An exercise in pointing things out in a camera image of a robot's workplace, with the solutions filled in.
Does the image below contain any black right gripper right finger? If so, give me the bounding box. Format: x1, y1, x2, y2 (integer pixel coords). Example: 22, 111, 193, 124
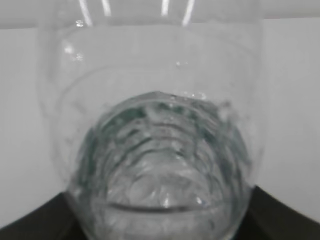
233, 186, 320, 240

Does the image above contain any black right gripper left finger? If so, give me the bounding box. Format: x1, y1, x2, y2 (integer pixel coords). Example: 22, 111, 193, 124
0, 193, 87, 240

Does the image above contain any clear water bottle green label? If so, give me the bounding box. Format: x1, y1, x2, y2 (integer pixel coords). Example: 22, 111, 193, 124
38, 0, 265, 240

